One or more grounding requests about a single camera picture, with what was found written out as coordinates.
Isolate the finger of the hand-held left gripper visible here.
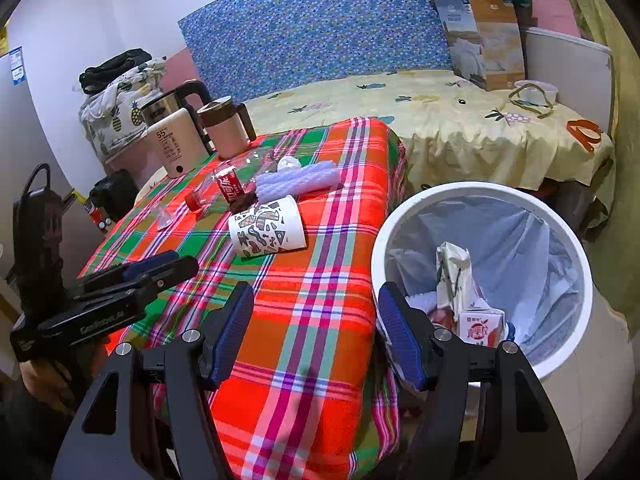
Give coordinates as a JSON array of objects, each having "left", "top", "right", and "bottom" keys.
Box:
[
  {"left": 75, "top": 256, "right": 200, "bottom": 311},
  {"left": 82, "top": 251, "right": 181, "bottom": 291}
]

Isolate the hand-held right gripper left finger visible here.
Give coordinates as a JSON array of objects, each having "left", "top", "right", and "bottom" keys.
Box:
[{"left": 50, "top": 281, "right": 256, "bottom": 480}]

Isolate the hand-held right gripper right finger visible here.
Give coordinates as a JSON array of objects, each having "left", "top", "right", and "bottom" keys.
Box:
[{"left": 378, "top": 282, "right": 581, "bottom": 480}]

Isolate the clear plastic piece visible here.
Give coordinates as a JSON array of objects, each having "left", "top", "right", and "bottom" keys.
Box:
[{"left": 156, "top": 204, "right": 182, "bottom": 228}]

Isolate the small pink carton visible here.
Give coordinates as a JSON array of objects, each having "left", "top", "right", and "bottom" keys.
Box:
[{"left": 457, "top": 307, "right": 508, "bottom": 348}]

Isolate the patterned paper cup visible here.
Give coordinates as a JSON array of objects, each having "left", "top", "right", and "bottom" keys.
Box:
[{"left": 228, "top": 195, "right": 307, "bottom": 259}]

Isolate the clear bottle with red label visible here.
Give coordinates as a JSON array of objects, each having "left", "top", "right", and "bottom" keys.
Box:
[{"left": 185, "top": 152, "right": 281, "bottom": 211}]

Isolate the white round trash bin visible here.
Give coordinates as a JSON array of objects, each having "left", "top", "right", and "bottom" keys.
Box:
[{"left": 371, "top": 182, "right": 593, "bottom": 381}]

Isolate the lavender cloth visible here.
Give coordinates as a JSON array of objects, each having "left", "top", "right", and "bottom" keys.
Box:
[{"left": 255, "top": 160, "right": 342, "bottom": 204}]

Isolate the plaid red green cloth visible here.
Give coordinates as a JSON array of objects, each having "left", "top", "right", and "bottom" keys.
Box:
[{"left": 80, "top": 117, "right": 408, "bottom": 480}]

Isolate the pink storage box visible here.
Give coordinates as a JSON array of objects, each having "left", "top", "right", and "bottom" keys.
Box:
[{"left": 102, "top": 150, "right": 151, "bottom": 176}]

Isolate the grey plastic bin liner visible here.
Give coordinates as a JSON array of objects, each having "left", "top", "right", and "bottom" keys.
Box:
[{"left": 385, "top": 195, "right": 586, "bottom": 361}]

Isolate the pineapple print cloth bundle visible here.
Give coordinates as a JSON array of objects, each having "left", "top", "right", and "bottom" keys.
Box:
[{"left": 79, "top": 57, "right": 168, "bottom": 156}]

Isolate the pink mug with brown lid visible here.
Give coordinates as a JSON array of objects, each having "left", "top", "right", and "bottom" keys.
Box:
[{"left": 197, "top": 96, "right": 257, "bottom": 159}]

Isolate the steel electric kettle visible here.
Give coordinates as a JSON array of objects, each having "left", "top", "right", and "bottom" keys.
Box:
[{"left": 139, "top": 80, "right": 213, "bottom": 156}]

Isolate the grey refrigerator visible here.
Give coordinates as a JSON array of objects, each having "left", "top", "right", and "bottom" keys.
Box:
[{"left": 0, "top": 15, "right": 88, "bottom": 311}]

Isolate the black bag on bundle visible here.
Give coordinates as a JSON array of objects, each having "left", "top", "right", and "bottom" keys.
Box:
[{"left": 79, "top": 48, "right": 153, "bottom": 95}]

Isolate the yellow pineapple print bedsheet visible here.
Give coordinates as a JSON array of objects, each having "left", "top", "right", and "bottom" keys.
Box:
[{"left": 242, "top": 69, "right": 616, "bottom": 226}]

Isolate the white plastic container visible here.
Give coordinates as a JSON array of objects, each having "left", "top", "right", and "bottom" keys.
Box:
[{"left": 514, "top": 80, "right": 558, "bottom": 106}]

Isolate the blue floral headboard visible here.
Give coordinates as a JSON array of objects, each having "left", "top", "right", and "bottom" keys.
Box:
[{"left": 178, "top": 0, "right": 476, "bottom": 103}]

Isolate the printed bedding cardboard box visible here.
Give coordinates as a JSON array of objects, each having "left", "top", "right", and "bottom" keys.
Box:
[{"left": 425, "top": 0, "right": 528, "bottom": 92}]

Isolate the white panel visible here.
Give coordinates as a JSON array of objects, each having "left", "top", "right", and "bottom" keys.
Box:
[{"left": 525, "top": 26, "right": 613, "bottom": 136}]

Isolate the yellow green curtain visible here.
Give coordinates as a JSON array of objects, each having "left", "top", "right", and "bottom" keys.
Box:
[{"left": 545, "top": 0, "right": 640, "bottom": 326}]

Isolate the olive strap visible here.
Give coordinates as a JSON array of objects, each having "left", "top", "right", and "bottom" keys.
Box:
[{"left": 507, "top": 84, "right": 555, "bottom": 120}]

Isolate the orange strap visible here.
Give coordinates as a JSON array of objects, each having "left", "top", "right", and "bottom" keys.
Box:
[{"left": 567, "top": 119, "right": 603, "bottom": 152}]

